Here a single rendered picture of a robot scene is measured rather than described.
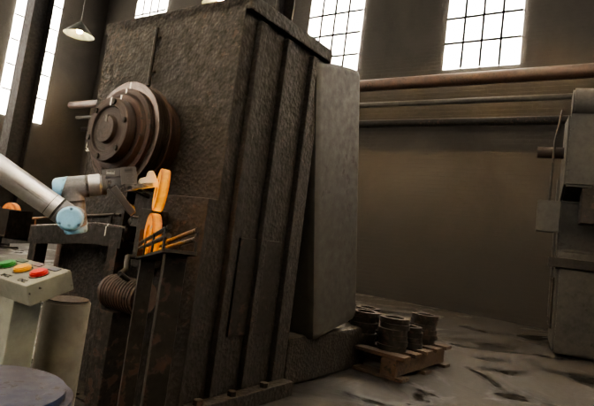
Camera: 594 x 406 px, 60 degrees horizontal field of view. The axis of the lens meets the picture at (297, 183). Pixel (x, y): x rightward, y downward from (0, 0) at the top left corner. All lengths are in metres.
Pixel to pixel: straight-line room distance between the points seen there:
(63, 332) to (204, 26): 1.47
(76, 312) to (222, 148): 0.95
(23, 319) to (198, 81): 1.32
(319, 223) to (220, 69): 0.97
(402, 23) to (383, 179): 2.61
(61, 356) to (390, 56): 7.93
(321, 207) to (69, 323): 1.56
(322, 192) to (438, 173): 5.42
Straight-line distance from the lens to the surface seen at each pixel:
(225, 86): 2.22
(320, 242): 2.73
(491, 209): 7.74
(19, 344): 1.42
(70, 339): 1.52
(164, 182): 1.83
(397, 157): 8.32
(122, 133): 2.25
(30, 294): 1.31
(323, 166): 2.70
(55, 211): 1.73
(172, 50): 2.54
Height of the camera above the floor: 0.77
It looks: 6 degrees up
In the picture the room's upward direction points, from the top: 7 degrees clockwise
